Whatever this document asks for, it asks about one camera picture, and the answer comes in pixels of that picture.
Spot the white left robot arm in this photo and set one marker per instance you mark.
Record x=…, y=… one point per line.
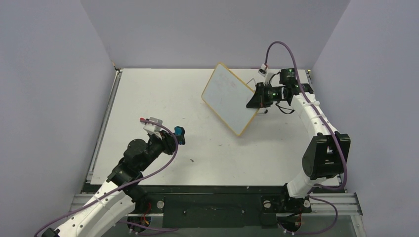
x=120, y=193

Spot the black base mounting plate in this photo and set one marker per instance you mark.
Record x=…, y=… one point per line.
x=232, y=219

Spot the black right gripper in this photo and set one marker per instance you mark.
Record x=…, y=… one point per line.
x=262, y=95

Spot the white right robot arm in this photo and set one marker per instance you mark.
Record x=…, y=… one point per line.
x=327, y=152

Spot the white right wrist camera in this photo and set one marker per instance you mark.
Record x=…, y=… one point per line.
x=266, y=73

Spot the yellow framed whiteboard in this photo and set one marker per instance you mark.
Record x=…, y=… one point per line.
x=227, y=96

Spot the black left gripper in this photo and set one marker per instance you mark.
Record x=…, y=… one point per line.
x=168, y=141

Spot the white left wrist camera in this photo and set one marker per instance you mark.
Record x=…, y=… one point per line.
x=150, y=126

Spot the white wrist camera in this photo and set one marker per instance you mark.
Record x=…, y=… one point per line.
x=266, y=73
x=150, y=126

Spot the blue whiteboard eraser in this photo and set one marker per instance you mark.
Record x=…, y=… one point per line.
x=179, y=131

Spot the aluminium front rail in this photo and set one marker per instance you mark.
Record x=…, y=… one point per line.
x=320, y=204

